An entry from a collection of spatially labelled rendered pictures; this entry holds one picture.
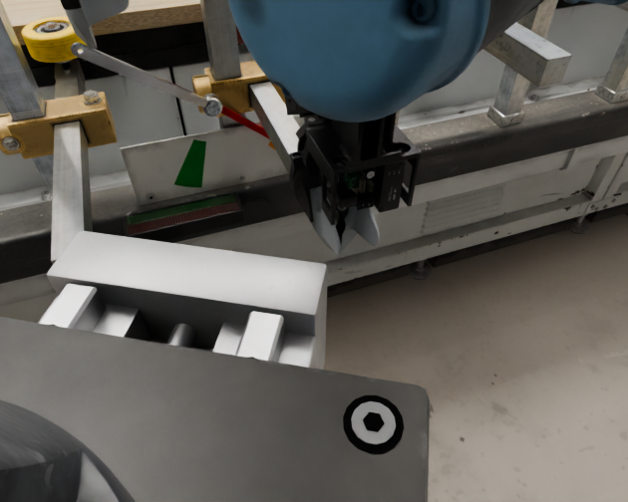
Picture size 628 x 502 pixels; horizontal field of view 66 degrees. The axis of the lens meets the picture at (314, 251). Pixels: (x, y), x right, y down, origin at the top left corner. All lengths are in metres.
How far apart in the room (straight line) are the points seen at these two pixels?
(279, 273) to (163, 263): 0.06
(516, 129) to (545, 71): 0.41
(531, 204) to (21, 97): 1.41
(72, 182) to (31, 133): 0.14
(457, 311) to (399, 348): 0.23
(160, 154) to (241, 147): 0.12
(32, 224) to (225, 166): 0.29
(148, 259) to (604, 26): 1.23
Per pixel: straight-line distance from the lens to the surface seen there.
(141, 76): 0.62
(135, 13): 0.86
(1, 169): 1.01
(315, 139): 0.38
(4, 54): 0.67
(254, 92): 0.68
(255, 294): 0.23
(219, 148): 0.73
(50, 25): 0.82
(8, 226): 0.82
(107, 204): 0.79
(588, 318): 1.67
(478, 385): 1.41
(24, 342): 0.18
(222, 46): 0.68
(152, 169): 0.74
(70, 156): 0.63
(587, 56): 1.38
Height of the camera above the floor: 1.17
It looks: 46 degrees down
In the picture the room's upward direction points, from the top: straight up
